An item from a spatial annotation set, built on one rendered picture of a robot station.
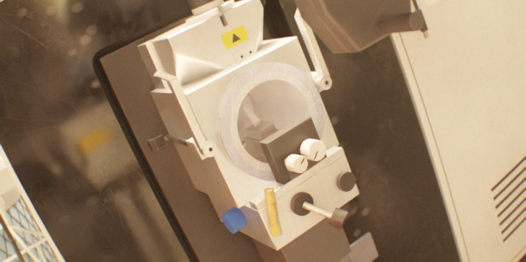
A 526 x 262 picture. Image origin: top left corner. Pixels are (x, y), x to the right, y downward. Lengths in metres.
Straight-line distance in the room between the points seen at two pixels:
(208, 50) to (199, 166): 0.10
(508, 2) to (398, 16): 0.51
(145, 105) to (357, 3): 0.26
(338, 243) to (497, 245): 0.34
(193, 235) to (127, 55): 0.17
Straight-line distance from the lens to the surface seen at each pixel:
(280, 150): 0.40
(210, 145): 0.39
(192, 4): 0.43
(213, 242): 0.52
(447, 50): 0.66
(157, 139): 0.47
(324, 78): 0.44
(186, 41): 0.41
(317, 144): 0.40
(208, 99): 0.40
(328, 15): 0.26
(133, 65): 0.47
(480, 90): 0.71
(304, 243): 0.47
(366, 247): 0.60
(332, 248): 0.49
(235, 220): 0.43
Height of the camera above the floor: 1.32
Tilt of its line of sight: 14 degrees down
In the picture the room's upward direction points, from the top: 23 degrees counter-clockwise
